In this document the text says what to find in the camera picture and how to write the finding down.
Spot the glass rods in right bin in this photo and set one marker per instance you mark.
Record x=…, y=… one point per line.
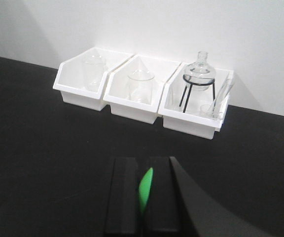
x=223, y=92

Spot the black wire tripod stand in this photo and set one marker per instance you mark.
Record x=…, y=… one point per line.
x=188, y=95

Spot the middle white storage bin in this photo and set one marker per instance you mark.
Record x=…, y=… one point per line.
x=117, y=89

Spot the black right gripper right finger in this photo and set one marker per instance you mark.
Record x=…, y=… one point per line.
x=179, y=207

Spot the green plastic spoon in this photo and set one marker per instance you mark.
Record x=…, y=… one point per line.
x=144, y=189

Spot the left white storage bin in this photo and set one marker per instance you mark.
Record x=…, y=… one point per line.
x=70, y=82

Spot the glass beaker in middle bin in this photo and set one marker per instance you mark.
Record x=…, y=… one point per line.
x=140, y=86

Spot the white storage bin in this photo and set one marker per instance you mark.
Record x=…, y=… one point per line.
x=70, y=82
x=189, y=122
x=117, y=89

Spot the right white storage bin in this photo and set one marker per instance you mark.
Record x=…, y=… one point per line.
x=189, y=122

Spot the glass beaker in left bin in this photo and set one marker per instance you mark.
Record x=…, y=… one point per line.
x=94, y=67

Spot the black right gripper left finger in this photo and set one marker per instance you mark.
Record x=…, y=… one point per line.
x=122, y=216

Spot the glass beaker in bin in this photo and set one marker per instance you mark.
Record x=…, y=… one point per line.
x=94, y=67
x=140, y=86

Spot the round-bottom glass flask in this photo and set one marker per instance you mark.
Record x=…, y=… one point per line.
x=200, y=71

